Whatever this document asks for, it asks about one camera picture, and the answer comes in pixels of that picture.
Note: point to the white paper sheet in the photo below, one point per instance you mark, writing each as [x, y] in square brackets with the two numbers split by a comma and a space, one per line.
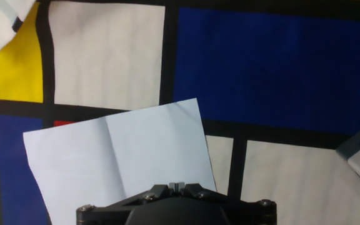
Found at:
[111, 156]

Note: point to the colour block tablecloth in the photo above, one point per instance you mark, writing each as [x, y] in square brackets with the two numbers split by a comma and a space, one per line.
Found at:
[261, 62]

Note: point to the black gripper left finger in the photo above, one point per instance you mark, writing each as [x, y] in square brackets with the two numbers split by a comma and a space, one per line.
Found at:
[105, 215]

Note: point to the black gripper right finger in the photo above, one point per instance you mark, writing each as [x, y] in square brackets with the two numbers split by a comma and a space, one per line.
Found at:
[248, 215]

